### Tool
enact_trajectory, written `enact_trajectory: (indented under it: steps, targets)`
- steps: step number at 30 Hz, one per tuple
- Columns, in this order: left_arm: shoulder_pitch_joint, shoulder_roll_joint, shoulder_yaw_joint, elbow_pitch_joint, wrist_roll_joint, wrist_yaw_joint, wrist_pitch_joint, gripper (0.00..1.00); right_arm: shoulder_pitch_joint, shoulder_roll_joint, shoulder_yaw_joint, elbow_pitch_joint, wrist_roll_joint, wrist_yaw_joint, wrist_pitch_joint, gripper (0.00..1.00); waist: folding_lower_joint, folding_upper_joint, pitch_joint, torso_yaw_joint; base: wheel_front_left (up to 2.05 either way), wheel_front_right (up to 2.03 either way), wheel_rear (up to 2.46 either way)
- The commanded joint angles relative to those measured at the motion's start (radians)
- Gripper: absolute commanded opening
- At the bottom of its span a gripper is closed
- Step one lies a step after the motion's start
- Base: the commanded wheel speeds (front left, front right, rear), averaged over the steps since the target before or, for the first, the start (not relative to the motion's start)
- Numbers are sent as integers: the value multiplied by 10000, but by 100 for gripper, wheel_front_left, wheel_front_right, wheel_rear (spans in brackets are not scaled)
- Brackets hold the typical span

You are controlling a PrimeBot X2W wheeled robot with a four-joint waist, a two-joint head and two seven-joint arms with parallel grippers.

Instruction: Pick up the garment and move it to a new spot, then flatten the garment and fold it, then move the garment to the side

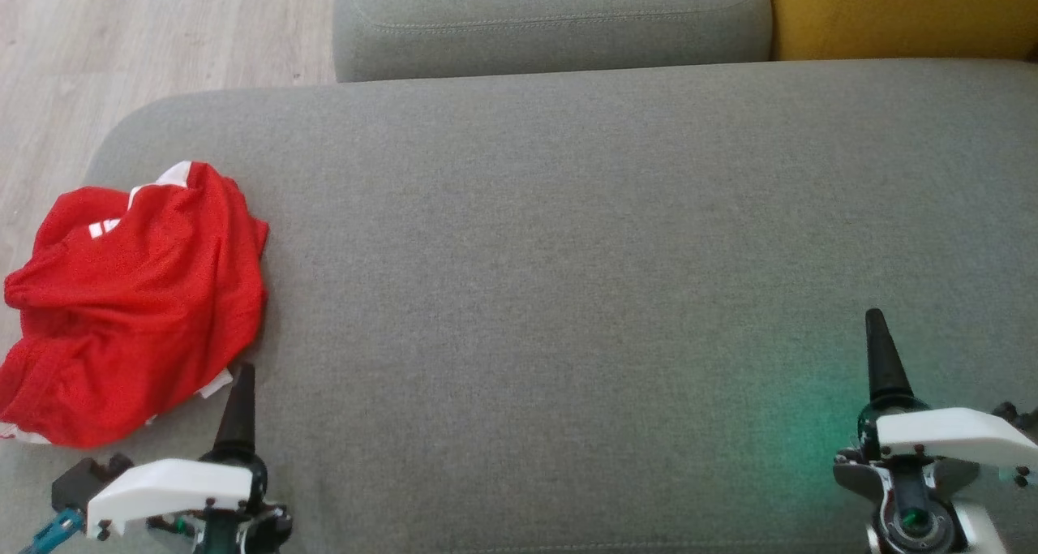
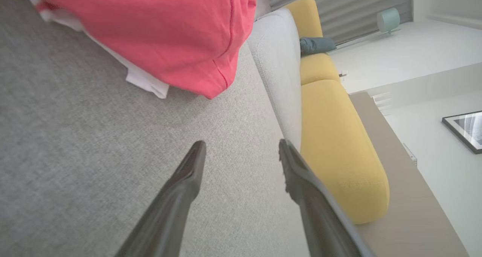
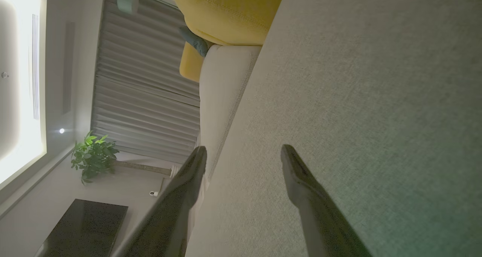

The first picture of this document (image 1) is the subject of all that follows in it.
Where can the grey sofa seat cushion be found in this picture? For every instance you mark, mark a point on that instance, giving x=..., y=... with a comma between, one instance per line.
x=568, y=278

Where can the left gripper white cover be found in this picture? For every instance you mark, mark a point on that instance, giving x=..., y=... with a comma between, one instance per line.
x=170, y=489

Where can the grey sofa back cushion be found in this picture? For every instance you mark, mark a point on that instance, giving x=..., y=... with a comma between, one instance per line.
x=551, y=19

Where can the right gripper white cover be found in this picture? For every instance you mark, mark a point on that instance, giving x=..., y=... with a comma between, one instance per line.
x=941, y=436

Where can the yellow sofa back cushion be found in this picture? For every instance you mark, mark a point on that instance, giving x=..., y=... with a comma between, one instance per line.
x=900, y=10

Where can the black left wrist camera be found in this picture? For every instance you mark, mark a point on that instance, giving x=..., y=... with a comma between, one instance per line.
x=81, y=479

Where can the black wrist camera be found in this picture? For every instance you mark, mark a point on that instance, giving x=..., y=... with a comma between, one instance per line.
x=1018, y=418
x=81, y=479

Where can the red mesh shorts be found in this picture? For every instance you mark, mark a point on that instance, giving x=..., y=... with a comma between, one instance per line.
x=162, y=254

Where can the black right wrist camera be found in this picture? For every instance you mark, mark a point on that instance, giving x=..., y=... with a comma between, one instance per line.
x=1018, y=418

